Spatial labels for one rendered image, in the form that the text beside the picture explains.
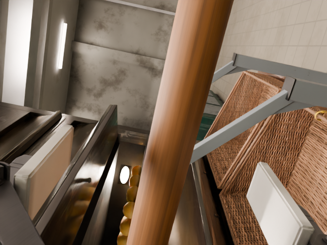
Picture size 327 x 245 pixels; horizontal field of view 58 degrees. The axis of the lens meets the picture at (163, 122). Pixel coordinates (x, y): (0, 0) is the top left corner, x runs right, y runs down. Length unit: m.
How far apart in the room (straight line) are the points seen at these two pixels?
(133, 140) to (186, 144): 1.64
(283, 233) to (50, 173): 0.13
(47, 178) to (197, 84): 0.10
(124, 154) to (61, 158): 1.67
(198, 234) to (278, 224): 0.88
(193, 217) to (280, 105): 0.63
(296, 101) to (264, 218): 0.46
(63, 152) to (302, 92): 0.50
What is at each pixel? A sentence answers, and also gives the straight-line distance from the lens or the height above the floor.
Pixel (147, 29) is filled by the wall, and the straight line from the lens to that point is 9.54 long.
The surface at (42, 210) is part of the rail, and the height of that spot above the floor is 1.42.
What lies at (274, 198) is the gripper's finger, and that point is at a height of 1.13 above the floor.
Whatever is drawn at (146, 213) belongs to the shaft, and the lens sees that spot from 0.20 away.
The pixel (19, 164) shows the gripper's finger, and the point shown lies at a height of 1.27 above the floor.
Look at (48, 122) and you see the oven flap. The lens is 1.68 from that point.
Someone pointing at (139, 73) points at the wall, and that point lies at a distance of 9.58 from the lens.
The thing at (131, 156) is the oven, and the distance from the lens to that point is 1.86.
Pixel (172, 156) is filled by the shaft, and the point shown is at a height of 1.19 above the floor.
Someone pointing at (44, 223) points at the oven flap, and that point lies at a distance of 0.79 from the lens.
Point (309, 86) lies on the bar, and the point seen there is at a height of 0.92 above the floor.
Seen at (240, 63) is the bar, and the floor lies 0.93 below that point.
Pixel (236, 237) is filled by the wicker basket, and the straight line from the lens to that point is 1.08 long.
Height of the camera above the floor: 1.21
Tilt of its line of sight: 3 degrees down
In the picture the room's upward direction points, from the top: 79 degrees counter-clockwise
